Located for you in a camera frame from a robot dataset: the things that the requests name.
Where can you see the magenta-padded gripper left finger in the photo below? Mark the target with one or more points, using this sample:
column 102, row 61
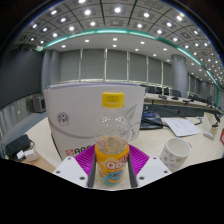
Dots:
column 68, row 168

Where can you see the white printed paper sheet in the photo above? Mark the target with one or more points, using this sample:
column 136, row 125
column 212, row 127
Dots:
column 181, row 126

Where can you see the black desk microphones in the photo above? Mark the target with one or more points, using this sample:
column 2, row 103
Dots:
column 162, row 97

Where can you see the yellow-capped orange-label drink bottle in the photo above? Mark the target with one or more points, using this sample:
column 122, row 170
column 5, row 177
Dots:
column 111, row 166

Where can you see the white charger block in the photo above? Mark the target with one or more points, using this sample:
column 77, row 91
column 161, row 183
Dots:
column 30, row 155

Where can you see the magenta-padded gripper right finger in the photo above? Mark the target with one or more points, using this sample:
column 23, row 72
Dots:
column 153, row 168

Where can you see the black power adapter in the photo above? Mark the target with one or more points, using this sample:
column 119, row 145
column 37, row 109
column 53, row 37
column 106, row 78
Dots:
column 16, row 144

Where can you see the black office chairs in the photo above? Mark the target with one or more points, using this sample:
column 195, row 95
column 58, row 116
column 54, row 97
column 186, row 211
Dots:
column 176, row 93

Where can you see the white cardboard paper box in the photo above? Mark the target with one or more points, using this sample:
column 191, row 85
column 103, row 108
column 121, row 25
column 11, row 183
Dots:
column 73, row 113

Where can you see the ceiling lights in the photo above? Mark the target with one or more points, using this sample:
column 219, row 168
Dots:
column 87, row 12

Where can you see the white power strip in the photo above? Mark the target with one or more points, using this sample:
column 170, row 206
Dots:
column 209, row 135

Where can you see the small open white box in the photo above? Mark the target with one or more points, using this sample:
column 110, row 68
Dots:
column 210, row 121

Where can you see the white patterned mug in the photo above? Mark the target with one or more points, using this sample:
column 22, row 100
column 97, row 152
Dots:
column 175, row 153

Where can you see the long curved conference desk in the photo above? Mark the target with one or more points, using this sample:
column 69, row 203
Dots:
column 173, row 103

